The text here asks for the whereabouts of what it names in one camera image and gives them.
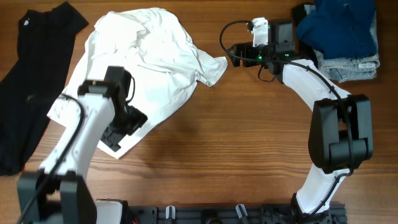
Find white t-shirt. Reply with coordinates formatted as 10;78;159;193
63;8;228;159

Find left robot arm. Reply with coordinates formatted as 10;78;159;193
17;78;147;223

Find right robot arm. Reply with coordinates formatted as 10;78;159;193
225;45;373;223

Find dark folded garment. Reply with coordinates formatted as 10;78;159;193
292;2;318;67

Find blue folded shirt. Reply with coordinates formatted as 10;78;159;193
305;0;376;59

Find folded light denim jeans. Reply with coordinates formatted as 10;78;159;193
312;12;380;83

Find black garment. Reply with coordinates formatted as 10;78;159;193
1;2;88;175

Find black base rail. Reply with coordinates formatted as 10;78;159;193
130;204;348;224

